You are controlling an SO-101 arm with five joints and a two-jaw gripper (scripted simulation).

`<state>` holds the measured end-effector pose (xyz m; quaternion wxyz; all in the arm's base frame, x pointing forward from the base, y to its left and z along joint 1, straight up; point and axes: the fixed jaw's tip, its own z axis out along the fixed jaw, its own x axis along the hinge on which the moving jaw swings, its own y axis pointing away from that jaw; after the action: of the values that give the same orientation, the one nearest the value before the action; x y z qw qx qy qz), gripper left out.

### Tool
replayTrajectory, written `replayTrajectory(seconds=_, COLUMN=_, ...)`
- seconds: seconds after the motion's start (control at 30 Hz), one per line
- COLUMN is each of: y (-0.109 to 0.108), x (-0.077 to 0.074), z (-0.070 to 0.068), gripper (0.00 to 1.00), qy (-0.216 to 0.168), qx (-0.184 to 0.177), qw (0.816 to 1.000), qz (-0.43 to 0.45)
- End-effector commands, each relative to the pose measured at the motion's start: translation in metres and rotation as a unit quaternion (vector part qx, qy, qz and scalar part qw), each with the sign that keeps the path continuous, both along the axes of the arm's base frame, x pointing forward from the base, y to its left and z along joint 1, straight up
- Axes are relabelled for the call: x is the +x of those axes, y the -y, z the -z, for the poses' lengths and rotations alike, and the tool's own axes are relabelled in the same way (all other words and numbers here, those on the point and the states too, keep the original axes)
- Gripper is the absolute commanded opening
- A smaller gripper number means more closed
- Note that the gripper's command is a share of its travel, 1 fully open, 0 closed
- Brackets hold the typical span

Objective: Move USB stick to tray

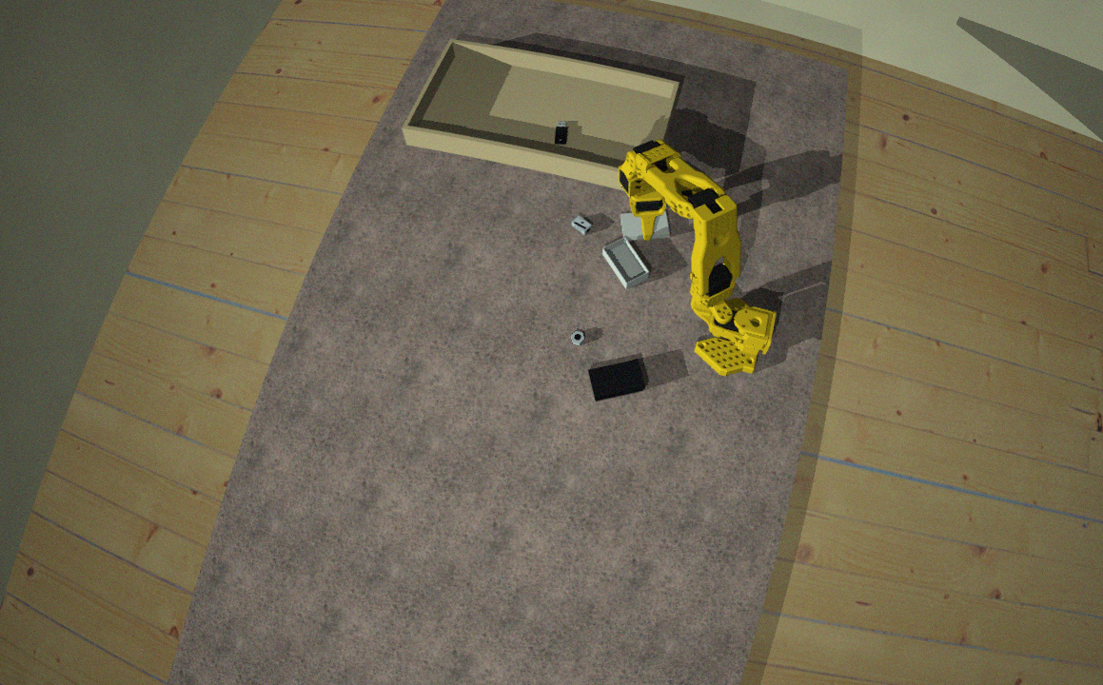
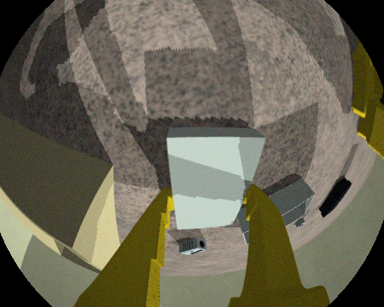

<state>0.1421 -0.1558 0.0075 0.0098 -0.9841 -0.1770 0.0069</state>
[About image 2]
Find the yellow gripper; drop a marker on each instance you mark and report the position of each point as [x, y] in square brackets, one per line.
[131, 278]

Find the grey hex nut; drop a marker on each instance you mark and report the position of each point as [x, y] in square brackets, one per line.
[300, 223]

